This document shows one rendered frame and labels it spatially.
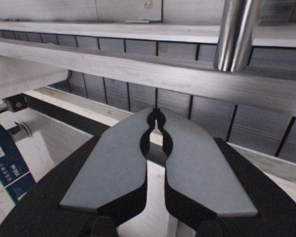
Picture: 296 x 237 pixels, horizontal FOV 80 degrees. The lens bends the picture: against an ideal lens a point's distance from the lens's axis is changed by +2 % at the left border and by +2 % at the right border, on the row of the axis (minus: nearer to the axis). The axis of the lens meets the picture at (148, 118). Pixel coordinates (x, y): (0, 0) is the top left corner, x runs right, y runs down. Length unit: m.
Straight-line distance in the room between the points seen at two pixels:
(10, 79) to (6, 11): 0.28
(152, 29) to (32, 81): 0.15
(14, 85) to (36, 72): 0.03
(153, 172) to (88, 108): 0.12
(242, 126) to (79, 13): 0.27
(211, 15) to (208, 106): 0.09
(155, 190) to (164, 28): 0.21
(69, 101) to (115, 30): 0.11
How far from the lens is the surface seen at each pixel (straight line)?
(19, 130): 0.54
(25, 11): 0.45
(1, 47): 0.20
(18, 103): 0.42
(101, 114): 0.20
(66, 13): 0.34
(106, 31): 0.21
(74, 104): 0.24
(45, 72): 0.26
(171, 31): 0.17
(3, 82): 0.24
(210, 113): 0.17
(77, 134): 0.35
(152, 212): 0.33
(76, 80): 0.28
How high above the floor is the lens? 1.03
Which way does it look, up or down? 46 degrees down
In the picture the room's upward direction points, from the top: 128 degrees counter-clockwise
